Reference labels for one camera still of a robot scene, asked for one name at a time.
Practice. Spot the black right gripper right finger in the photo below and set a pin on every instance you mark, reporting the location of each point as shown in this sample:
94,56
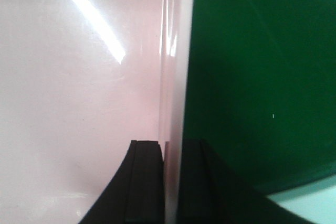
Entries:
210,192

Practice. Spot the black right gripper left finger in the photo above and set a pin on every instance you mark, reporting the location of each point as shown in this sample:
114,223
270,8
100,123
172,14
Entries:
136,193

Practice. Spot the pink plastic bin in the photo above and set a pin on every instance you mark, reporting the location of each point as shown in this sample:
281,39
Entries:
81,79

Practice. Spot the green curved conveyor belt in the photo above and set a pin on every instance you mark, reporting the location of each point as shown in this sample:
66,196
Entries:
261,88

